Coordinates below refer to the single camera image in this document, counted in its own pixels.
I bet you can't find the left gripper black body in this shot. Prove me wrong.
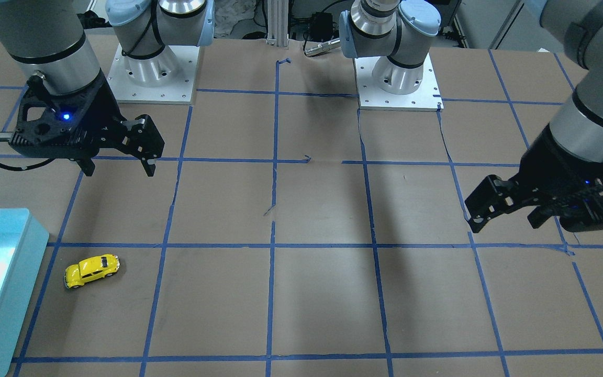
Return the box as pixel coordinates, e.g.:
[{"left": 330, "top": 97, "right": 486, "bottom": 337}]
[{"left": 513, "top": 126, "right": 603, "bottom": 232}]

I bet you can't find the yellow beetle toy car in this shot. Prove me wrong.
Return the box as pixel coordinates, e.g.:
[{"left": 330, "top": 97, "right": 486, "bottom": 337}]
[{"left": 64, "top": 253, "right": 120, "bottom": 289}]

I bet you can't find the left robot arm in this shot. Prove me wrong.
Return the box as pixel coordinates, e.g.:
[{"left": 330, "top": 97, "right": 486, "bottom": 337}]
[{"left": 338, "top": 1, "right": 603, "bottom": 233}]

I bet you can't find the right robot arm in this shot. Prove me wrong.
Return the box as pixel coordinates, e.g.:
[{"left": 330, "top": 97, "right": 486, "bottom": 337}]
[{"left": 0, "top": 1, "right": 215, "bottom": 176}]

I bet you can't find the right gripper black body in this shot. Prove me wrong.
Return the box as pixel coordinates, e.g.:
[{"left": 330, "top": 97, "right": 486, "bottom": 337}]
[{"left": 8, "top": 73, "right": 125, "bottom": 160}]

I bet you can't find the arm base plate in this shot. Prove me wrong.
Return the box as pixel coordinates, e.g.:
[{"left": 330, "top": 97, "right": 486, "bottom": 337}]
[
  {"left": 353, "top": 54, "right": 444, "bottom": 112},
  {"left": 107, "top": 46, "right": 202, "bottom": 105}
]

